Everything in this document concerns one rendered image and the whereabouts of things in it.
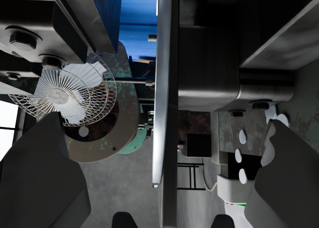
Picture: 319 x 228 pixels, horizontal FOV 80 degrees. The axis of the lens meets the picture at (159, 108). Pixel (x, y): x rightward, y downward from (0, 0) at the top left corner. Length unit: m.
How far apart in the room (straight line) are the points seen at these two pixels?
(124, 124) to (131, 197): 5.66
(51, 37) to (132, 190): 6.87
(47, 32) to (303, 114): 0.27
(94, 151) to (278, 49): 1.53
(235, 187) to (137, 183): 6.56
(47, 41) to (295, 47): 0.25
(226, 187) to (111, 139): 1.22
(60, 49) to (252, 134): 0.29
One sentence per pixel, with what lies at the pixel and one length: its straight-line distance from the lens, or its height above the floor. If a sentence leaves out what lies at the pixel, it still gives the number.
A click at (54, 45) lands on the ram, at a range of 0.28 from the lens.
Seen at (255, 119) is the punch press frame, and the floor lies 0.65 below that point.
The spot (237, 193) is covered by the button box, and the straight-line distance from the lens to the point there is 0.48.
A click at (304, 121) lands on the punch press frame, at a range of 0.23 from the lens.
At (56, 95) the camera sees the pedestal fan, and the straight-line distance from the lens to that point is 1.12.
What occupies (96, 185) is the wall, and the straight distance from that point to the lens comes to 7.23.
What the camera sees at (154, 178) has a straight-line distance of 0.17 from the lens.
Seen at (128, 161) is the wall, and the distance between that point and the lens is 6.91.
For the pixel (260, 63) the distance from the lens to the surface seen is 0.21.
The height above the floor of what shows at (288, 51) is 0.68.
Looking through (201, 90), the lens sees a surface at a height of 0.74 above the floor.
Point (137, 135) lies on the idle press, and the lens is 3.29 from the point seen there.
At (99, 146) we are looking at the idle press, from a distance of 1.61.
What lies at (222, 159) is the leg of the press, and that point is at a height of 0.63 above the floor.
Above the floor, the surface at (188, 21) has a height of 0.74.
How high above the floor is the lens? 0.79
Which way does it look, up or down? 1 degrees down
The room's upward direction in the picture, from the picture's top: 88 degrees counter-clockwise
